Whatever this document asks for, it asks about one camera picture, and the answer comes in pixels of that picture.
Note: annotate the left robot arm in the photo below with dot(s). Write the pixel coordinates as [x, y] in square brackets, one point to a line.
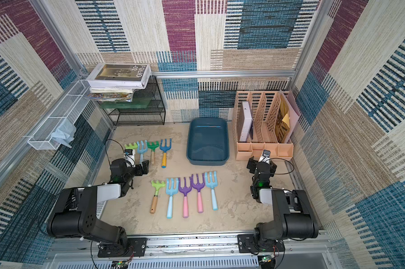
[75, 213]

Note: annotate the yellow black magazine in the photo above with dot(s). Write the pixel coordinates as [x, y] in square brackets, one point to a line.
[282, 126]

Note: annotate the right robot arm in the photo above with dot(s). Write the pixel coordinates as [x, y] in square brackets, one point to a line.
[293, 216]

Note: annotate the peach file organizer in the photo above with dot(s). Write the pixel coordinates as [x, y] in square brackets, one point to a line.
[265, 107]

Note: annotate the purple rake pink handle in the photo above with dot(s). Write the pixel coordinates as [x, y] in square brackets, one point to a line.
[198, 185]

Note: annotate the black wire shelf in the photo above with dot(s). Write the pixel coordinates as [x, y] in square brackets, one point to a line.
[146, 108]

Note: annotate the teal plastic storage box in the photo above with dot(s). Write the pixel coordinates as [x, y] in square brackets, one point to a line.
[208, 142]

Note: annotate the white book in organizer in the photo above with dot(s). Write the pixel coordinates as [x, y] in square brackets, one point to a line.
[245, 123]

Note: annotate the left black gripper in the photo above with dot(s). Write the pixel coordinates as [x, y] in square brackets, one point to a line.
[139, 172]

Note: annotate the green folder on shelf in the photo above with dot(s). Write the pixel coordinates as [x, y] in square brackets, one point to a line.
[136, 104]

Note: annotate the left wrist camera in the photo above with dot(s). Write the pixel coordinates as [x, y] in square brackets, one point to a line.
[129, 155]

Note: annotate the white calculator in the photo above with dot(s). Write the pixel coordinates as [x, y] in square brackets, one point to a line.
[100, 208]

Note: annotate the blue fork yellow handle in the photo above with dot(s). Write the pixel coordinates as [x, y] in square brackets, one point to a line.
[165, 147]

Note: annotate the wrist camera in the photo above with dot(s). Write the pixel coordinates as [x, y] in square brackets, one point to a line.
[129, 155]
[265, 157]

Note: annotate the white folio book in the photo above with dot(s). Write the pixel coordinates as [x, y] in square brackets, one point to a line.
[113, 75]

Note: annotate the white wire basket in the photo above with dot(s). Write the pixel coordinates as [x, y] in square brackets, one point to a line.
[69, 107]

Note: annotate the lime rake brown handle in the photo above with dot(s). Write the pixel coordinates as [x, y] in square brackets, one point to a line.
[131, 146]

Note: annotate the pink folder in organizer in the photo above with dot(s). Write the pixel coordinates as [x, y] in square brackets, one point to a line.
[294, 113]

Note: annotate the purple trowel pink handle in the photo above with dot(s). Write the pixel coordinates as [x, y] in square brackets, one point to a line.
[185, 189]

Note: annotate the crumpled white cloth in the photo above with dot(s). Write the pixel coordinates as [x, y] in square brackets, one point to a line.
[64, 134]

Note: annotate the stack of magazines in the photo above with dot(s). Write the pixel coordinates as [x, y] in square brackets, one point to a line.
[110, 94]

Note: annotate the green rake wooden handle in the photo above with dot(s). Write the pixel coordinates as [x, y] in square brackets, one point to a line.
[152, 146]

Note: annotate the light blue fork rake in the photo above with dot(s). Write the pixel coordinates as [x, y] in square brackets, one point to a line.
[142, 147]

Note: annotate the pale blue fork white handle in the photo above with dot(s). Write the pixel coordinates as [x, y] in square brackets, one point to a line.
[172, 185]

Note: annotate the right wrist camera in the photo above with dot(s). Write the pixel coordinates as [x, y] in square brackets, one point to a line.
[265, 157]

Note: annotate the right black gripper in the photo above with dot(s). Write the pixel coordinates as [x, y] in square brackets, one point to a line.
[260, 165]

